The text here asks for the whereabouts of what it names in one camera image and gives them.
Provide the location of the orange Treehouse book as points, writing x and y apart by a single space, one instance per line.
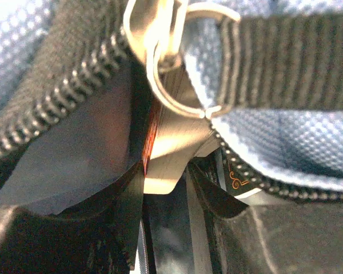
172 141

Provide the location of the dark Three Days book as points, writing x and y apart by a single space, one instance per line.
231 179

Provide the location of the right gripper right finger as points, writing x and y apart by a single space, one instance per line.
231 237

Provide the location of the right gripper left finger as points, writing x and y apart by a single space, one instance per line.
98 235

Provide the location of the blue backpack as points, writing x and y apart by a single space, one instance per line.
78 78

